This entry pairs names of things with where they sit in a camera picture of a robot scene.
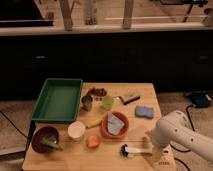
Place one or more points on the black scraper brush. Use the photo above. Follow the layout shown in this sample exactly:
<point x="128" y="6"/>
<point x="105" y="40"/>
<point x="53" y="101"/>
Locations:
<point x="128" y="99"/>

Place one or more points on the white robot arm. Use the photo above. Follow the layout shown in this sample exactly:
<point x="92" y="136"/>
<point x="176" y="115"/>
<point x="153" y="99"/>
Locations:
<point x="172" y="127"/>

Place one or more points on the green plastic tray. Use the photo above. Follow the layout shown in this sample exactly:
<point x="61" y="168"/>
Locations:
<point x="58" y="101"/>

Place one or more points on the small metal cup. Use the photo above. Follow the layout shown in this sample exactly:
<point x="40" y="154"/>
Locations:
<point x="87" y="102"/>

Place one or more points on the dark red bowl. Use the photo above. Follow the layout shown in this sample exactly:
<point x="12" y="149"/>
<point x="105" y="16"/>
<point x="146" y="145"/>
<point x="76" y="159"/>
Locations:
<point x="45" y="132"/>

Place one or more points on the white plastic cup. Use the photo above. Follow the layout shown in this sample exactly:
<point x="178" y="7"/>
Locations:
<point x="76" y="130"/>

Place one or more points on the light blue cloth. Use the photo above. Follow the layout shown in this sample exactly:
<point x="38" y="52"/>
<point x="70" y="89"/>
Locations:
<point x="114" y="124"/>

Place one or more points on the wooden table board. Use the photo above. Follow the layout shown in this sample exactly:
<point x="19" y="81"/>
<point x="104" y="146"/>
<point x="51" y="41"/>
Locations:
<point x="76" y="156"/>

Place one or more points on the yellow banana toy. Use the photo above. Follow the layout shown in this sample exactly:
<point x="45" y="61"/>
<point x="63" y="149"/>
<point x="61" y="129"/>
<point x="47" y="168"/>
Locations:
<point x="93" y="123"/>

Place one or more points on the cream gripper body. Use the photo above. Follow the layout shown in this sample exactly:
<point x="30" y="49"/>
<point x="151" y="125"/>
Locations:
<point x="157" y="153"/>

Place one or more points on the orange terracotta bowl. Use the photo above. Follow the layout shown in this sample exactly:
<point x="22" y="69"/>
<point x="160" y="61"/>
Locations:
<point x="123" y="131"/>

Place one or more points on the light green plastic cup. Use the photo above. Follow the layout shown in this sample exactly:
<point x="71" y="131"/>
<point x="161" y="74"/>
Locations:
<point x="107" y="102"/>

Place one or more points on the orange fruit toy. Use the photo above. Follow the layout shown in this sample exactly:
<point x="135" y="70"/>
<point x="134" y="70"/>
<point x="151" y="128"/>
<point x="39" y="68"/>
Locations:
<point x="93" y="141"/>

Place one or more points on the green vegetable toy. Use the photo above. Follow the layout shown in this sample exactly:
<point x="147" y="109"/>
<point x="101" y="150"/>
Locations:
<point x="50" y="143"/>

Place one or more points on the blue sponge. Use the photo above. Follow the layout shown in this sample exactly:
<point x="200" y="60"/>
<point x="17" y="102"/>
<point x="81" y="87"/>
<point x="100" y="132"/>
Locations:
<point x="143" y="111"/>

